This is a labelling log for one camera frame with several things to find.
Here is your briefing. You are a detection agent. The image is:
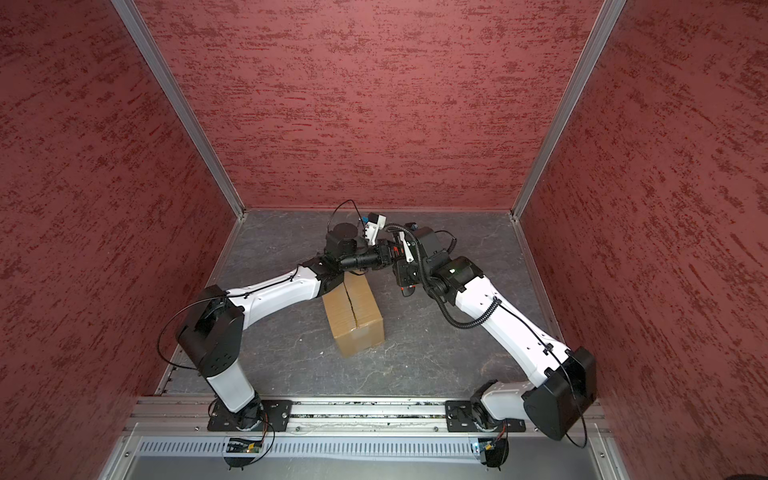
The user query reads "aluminium corner post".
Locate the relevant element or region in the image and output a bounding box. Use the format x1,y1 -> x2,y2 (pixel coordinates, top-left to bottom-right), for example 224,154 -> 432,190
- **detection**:
511,0 -> 626,222
111,0 -> 246,221

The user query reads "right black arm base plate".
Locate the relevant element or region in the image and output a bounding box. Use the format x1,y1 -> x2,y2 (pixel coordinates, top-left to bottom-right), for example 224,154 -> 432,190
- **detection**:
444,400 -> 526,434

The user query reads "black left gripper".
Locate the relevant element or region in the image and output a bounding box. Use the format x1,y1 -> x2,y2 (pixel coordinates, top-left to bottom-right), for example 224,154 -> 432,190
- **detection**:
341,239 -> 407,271

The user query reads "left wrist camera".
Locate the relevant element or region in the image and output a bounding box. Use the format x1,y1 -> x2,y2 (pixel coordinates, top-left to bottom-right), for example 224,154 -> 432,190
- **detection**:
364,213 -> 386,246

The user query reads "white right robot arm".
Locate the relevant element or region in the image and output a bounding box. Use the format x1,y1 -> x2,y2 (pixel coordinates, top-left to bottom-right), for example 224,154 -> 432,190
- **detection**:
385,224 -> 597,441

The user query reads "aluminium front rail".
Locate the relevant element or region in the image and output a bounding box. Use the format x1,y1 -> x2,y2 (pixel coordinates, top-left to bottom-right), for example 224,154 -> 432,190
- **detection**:
125,395 -> 610,436

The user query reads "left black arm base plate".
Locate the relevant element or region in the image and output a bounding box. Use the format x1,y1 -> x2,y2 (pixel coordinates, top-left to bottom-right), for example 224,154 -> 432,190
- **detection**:
207,399 -> 294,434

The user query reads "brown cardboard express box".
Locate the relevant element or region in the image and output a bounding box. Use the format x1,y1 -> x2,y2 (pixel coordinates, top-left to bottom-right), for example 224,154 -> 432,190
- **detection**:
322,272 -> 385,358

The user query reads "red black utility knife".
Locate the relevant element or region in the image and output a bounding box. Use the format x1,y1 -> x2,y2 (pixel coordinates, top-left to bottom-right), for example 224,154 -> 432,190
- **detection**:
401,284 -> 416,297

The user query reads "white slotted cable duct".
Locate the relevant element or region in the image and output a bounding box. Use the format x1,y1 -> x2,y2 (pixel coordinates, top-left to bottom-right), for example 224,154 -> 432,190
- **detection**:
136,436 -> 479,462

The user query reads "left aluminium corner post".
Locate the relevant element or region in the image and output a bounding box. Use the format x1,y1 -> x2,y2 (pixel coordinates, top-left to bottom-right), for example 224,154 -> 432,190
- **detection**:
111,0 -> 246,221

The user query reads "right aluminium corner post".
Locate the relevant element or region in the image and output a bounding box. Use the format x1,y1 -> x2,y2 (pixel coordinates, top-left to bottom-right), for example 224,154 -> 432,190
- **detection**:
511,0 -> 626,222

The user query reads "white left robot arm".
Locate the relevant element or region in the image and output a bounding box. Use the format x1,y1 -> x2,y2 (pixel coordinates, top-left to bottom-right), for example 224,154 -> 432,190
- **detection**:
176,223 -> 413,431

